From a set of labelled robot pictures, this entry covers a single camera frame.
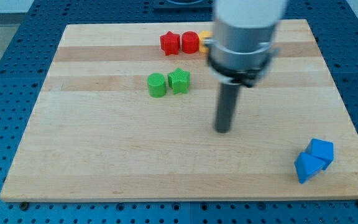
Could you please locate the red cylinder block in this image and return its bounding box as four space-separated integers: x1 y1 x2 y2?
181 31 199 54

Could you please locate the blue triangle block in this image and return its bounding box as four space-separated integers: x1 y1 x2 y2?
294 152 326 184

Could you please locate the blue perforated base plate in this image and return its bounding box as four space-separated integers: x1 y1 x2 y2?
0 0 358 223

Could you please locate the yellow block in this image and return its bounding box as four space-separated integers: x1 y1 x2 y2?
198 30 213 53

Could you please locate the red star block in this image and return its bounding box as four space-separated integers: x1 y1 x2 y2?
160 31 180 55

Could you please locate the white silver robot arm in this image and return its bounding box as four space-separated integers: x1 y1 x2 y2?
203 0 288 133

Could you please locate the wooden board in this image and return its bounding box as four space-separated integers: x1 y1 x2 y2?
0 19 358 202

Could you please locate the blue cube block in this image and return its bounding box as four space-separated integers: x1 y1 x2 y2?
305 138 334 170

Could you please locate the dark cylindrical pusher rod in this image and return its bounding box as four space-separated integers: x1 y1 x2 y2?
214 83 240 133

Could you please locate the green cylinder block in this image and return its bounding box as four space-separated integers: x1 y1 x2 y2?
147 73 167 98

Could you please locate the green star block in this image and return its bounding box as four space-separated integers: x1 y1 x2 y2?
168 68 190 95

